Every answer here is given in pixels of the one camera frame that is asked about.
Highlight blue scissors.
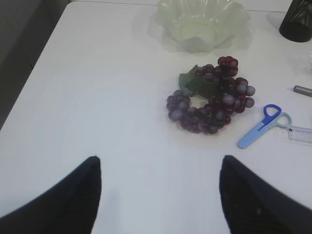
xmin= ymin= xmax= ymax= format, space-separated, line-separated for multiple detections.
xmin=237 ymin=104 xmax=292 ymax=149

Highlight purple grape bunch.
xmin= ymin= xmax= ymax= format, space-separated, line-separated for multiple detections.
xmin=166 ymin=56 xmax=255 ymax=135

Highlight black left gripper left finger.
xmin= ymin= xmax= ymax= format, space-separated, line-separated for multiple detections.
xmin=0 ymin=156 xmax=101 ymax=234

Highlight silver glitter pen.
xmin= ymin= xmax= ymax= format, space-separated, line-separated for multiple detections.
xmin=293 ymin=85 xmax=312 ymax=97

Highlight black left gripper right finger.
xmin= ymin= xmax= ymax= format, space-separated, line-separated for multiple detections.
xmin=219 ymin=156 xmax=312 ymax=234

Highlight clear plastic ruler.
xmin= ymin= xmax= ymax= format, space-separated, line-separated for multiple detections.
xmin=280 ymin=125 xmax=312 ymax=144

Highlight pale green wavy bowl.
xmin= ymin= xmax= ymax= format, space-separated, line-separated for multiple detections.
xmin=148 ymin=0 xmax=252 ymax=53

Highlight black mesh pen holder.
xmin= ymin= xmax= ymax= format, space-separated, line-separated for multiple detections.
xmin=279 ymin=0 xmax=312 ymax=42

